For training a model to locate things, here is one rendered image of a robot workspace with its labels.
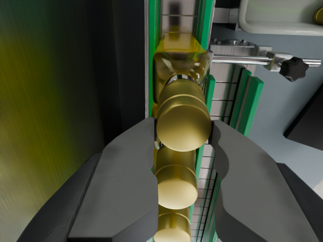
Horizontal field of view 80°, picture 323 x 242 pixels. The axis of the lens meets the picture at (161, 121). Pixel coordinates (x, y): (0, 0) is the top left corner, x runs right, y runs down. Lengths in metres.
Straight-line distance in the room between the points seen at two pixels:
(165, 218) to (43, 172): 0.12
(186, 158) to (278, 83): 0.47
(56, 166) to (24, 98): 0.08
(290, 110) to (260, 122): 0.08
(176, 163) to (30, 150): 0.12
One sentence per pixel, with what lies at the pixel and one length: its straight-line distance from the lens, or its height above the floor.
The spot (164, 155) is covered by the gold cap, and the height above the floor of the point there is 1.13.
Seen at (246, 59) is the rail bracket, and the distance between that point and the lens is 0.32.
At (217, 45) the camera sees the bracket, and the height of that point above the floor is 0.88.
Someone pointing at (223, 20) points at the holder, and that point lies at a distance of 0.52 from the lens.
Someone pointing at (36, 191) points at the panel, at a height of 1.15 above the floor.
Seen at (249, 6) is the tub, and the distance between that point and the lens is 0.52.
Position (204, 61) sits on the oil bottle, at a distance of 0.19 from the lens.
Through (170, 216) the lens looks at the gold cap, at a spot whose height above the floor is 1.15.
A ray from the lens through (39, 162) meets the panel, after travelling 0.21.
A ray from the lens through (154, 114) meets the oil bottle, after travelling 0.21.
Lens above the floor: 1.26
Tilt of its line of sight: 60 degrees down
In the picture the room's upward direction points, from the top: 173 degrees counter-clockwise
